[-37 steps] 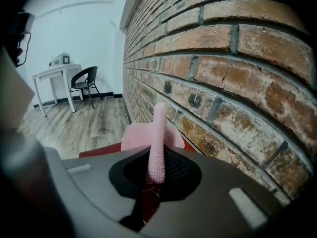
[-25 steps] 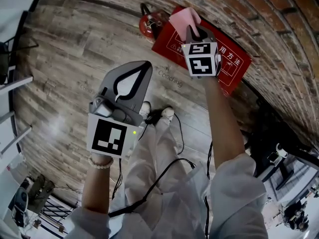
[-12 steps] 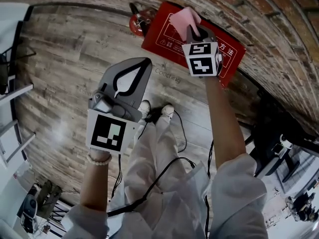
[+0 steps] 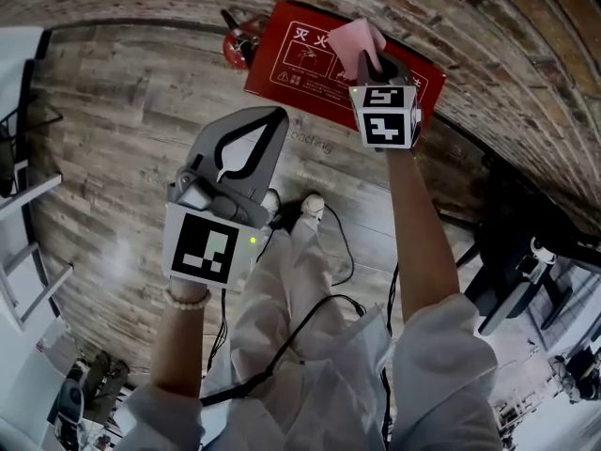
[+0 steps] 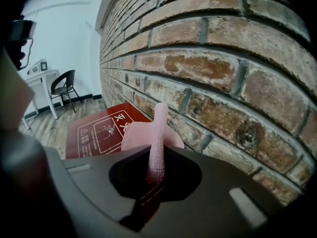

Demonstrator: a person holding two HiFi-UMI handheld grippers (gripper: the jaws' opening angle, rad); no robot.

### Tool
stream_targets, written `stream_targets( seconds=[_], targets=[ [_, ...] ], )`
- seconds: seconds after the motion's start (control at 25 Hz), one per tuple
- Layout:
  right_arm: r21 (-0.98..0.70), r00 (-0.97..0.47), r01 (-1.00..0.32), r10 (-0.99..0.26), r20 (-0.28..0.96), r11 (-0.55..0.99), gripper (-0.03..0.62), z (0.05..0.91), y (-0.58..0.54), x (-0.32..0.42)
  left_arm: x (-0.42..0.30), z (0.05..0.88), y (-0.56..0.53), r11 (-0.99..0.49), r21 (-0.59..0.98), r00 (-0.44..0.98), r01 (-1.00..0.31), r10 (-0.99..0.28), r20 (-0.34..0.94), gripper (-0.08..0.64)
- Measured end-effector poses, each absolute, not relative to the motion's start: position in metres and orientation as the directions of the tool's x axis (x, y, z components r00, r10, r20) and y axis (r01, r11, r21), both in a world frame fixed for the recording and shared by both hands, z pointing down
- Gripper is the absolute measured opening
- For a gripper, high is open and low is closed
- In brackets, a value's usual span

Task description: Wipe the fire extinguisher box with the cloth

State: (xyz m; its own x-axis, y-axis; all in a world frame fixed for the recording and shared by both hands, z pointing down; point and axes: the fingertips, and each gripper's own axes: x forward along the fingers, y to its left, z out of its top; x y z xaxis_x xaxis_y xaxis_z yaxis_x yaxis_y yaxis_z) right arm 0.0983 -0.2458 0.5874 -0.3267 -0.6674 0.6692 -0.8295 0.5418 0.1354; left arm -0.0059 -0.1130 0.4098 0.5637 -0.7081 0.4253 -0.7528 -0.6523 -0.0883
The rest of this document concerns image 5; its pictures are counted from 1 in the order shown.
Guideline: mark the black metal chair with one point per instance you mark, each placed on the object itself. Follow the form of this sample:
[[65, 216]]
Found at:
[[65, 79]]

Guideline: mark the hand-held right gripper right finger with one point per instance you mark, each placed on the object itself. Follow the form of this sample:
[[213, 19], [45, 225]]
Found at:
[[218, 182]]

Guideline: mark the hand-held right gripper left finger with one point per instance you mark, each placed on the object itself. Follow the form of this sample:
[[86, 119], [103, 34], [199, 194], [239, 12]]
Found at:
[[94, 182]]

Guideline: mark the red fire extinguisher box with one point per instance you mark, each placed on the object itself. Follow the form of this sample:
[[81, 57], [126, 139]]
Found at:
[[99, 116]]

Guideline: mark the white table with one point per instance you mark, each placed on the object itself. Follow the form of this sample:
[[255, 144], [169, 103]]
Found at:
[[42, 79]]

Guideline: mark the pink cloth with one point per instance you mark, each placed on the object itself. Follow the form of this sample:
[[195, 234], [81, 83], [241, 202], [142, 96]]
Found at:
[[158, 133]]

